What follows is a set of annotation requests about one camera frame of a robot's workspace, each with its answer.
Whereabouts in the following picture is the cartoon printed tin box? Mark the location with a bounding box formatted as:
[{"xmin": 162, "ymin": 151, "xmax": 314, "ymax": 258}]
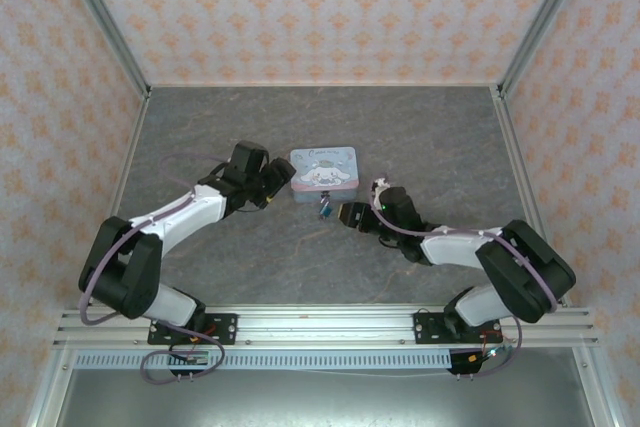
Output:
[{"xmin": 288, "ymin": 145, "xmax": 360, "ymax": 205}]

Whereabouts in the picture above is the black base plate right arm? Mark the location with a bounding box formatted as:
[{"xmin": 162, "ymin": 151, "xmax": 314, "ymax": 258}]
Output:
[{"xmin": 413, "ymin": 311, "xmax": 502, "ymax": 347}]

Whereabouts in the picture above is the black base plate left arm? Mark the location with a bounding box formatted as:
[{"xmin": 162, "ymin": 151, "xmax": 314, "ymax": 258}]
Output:
[{"xmin": 146, "ymin": 312, "xmax": 239, "ymax": 347}]

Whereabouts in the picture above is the small circuit board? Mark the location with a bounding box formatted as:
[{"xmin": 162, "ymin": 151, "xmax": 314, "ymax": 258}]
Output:
[
  {"xmin": 169, "ymin": 348, "xmax": 209, "ymax": 366},
  {"xmin": 478, "ymin": 345, "xmax": 513, "ymax": 362}
]

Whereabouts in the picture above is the metal shelf sheet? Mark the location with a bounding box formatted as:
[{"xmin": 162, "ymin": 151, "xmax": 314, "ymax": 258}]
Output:
[{"xmin": 53, "ymin": 368, "xmax": 597, "ymax": 427}]

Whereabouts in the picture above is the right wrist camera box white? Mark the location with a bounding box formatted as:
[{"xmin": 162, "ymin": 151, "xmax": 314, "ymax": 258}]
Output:
[{"xmin": 370, "ymin": 174, "xmax": 396, "ymax": 197}]

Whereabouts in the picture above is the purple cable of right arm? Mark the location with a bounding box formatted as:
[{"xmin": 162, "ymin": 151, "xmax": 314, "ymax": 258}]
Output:
[{"xmin": 368, "ymin": 180, "xmax": 559, "ymax": 381}]

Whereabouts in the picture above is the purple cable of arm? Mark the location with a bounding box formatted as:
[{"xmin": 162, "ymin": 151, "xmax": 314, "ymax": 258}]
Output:
[
  {"xmin": 79, "ymin": 152, "xmax": 227, "ymax": 387},
  {"xmin": 368, "ymin": 180, "xmax": 559, "ymax": 381}
]

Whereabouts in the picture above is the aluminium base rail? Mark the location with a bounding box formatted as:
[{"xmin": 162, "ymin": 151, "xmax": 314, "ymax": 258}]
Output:
[{"xmin": 51, "ymin": 303, "xmax": 602, "ymax": 349}]

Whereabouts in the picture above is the aluminium side rail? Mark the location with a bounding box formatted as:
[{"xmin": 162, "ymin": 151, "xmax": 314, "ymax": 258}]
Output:
[
  {"xmin": 79, "ymin": 89, "xmax": 152, "ymax": 309},
  {"xmin": 491, "ymin": 86, "xmax": 572, "ymax": 308}
]

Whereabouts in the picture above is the slotted grey cable duct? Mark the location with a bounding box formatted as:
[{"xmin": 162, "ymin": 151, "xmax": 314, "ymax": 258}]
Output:
[{"xmin": 73, "ymin": 350, "xmax": 454, "ymax": 371}]

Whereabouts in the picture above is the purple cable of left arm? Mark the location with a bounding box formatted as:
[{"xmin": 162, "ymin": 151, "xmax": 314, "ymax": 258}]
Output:
[{"xmin": 79, "ymin": 152, "xmax": 227, "ymax": 387}]

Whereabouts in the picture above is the aluminium frame post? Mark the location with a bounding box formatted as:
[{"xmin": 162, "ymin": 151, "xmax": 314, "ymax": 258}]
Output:
[
  {"xmin": 498, "ymin": 0, "xmax": 597, "ymax": 99},
  {"xmin": 53, "ymin": 0, "xmax": 153, "ymax": 99}
]

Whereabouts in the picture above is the aluminium frame leg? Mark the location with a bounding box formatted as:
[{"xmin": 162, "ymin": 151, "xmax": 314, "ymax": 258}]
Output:
[
  {"xmin": 571, "ymin": 346, "xmax": 620, "ymax": 427},
  {"xmin": 23, "ymin": 346, "xmax": 77, "ymax": 427}
]

